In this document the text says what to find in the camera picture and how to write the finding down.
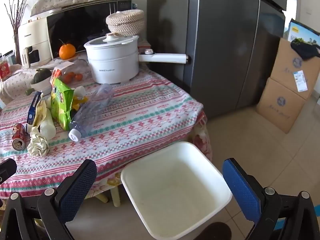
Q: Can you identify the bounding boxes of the clear plastic bottle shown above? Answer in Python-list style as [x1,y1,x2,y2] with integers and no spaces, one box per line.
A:
[68,83,114,141]

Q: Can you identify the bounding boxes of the orange and white carton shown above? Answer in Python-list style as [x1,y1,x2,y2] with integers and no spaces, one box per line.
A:
[51,66,74,85]

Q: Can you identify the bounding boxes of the dried twigs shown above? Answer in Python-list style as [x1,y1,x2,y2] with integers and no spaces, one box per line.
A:
[4,0,35,64]

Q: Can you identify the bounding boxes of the orange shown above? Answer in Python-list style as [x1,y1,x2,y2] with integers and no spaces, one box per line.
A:
[59,43,76,60]

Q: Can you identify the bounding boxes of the plain white bottle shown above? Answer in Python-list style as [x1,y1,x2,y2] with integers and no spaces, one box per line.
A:
[40,119,57,140]

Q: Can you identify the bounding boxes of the cream air fryer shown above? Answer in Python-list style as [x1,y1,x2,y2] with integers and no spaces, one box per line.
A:
[17,16,54,68]

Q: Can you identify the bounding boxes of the white electric pot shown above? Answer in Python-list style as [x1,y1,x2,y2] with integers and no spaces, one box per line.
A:
[84,33,190,84]

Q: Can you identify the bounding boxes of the crumpled beige paper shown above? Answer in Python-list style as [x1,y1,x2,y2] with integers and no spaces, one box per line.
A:
[27,126,50,158]

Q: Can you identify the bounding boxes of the red labelled jar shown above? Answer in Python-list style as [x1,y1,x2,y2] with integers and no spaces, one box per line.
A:
[0,54,11,81]

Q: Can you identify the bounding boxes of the small cardboard box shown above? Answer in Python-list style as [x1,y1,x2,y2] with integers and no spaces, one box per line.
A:
[271,37,320,100]

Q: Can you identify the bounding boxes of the white plastic bin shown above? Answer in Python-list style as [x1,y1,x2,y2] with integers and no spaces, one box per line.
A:
[121,141,233,240]

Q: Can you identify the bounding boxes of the green snack bag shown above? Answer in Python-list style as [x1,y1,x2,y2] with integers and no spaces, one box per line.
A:
[51,77,76,131]

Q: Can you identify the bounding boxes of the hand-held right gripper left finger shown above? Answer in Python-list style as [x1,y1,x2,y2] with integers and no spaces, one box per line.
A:
[0,159,97,240]

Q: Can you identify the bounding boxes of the white bowl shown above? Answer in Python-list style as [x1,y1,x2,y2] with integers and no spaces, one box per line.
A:
[30,76,53,93]

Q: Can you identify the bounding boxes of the grey refrigerator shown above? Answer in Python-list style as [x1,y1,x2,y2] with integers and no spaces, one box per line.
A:
[146,0,288,120]

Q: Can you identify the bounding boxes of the white snack wrapper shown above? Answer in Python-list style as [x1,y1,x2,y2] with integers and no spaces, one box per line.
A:
[73,86,87,98]

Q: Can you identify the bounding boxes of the small floral cloth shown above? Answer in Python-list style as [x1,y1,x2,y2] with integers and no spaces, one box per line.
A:
[0,64,54,103]

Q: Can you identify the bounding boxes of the large cardboard box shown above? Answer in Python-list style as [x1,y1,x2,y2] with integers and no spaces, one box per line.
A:
[255,77,307,134]

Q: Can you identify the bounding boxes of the blue and white box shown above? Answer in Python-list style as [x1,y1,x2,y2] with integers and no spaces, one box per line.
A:
[26,91,44,126]

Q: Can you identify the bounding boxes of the dark green squash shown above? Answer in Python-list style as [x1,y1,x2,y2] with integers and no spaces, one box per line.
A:
[33,68,52,84]

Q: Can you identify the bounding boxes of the black microwave oven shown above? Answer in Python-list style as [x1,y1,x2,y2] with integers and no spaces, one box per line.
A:
[46,0,133,59]

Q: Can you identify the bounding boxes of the black cloth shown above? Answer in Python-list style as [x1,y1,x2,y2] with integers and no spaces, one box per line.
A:
[290,39,320,61]

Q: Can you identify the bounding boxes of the red soda can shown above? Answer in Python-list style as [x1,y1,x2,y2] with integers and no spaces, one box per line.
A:
[12,123,27,151]

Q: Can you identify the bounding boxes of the blue printed box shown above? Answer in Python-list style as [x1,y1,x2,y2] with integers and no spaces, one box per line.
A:
[284,18,320,47]

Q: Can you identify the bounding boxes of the woven lidded basket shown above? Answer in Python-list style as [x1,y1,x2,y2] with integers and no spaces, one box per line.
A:
[105,9,145,36]

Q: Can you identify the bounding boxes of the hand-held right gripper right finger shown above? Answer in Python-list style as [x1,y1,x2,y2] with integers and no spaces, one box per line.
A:
[222,158,320,240]

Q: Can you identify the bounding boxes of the white pot lid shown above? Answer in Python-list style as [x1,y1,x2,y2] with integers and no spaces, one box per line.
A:
[84,33,139,48]

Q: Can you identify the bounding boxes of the patterned striped tablecloth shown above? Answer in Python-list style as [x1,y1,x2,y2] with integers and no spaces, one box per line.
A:
[0,66,208,200]

